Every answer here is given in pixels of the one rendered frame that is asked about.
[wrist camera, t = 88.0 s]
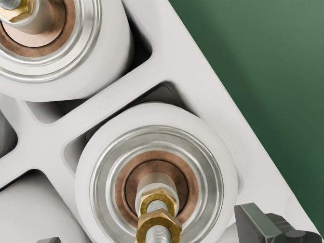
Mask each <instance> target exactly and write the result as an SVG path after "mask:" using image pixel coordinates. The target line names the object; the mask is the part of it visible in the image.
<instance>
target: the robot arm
mask: <svg viewBox="0 0 324 243"><path fill-rule="evenodd" d="M234 214H235V220H236V226H237V232H238V238H239V243H323V241H322V237H321V236H320V235H319V234H318V233H315V232H312V231H305V230H296V229H295V228H294V227H293V226H291V224H290V223H289V222H287V221H286V220H285V219H284V218H283V217H282V216H280V215H277V214H274V213H267V214H265V213H263V212H262V211H261V210H260V208H259V207H258V206H257V205H256V204H255V203H254V202H251V203H245V204H239V205H235V206H234ZM36 243H61V240H60V238H59V237H52V238H47V239H41V240H37V242H36Z"/></svg>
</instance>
